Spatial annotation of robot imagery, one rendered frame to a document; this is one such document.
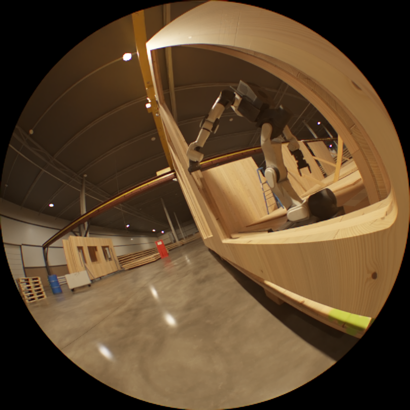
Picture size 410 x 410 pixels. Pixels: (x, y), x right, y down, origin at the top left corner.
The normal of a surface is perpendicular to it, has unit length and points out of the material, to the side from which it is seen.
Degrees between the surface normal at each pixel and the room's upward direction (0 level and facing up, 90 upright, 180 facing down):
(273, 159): 90
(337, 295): 90
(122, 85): 180
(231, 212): 90
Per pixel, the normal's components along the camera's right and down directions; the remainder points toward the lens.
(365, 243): -0.91, 0.37
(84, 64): 0.40, 0.90
